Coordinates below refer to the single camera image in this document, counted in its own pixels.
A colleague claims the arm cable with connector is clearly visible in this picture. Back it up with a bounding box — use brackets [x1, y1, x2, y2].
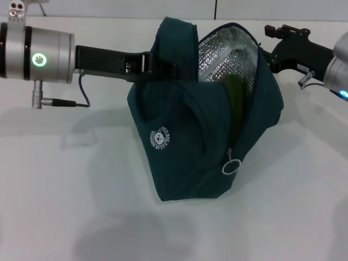
[297, 70, 331, 90]
[31, 74, 91, 109]

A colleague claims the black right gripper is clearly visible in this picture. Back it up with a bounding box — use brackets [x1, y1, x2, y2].
[265, 24, 337, 74]

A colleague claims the green cucumber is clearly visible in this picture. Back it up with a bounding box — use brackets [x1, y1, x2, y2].
[222, 74, 255, 142]

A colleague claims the left arm cable with connector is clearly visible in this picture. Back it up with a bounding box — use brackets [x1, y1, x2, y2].
[31, 74, 91, 109]

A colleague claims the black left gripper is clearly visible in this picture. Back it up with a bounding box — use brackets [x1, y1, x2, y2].
[74, 44, 198, 83]

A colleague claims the dark teal insulated lunch bag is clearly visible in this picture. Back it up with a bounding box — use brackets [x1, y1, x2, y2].
[127, 16, 285, 202]

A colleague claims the right arm cable with connector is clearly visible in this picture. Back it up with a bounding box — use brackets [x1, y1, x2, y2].
[297, 70, 331, 90]

